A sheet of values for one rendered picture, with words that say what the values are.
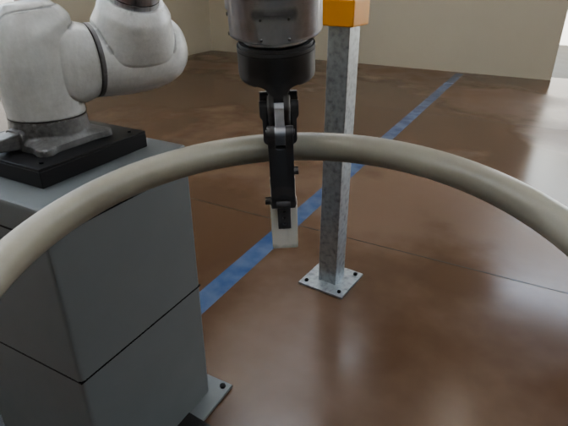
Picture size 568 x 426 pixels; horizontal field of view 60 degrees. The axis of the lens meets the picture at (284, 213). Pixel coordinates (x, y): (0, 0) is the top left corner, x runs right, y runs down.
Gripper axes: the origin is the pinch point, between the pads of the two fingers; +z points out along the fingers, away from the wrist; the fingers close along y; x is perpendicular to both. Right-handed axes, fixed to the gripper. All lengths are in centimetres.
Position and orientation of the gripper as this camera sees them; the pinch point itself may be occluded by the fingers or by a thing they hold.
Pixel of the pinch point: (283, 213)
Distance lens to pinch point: 57.7
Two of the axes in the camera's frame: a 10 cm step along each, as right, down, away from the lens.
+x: 10.0, -0.5, 0.0
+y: 0.2, 5.7, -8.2
